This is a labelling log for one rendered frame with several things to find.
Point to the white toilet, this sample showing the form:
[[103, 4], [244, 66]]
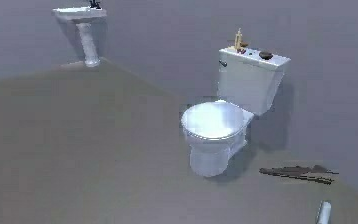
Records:
[[227, 113]]

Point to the yellow soap bottle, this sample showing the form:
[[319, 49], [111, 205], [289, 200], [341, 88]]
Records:
[[239, 40]]

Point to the dark brown round dish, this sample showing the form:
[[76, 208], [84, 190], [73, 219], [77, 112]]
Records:
[[265, 55]]

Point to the black sink faucet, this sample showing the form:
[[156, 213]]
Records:
[[94, 4]]

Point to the white paper roll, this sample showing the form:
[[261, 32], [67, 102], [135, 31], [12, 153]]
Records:
[[323, 213]]

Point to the white pedestal sink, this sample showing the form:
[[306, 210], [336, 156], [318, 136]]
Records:
[[87, 36]]

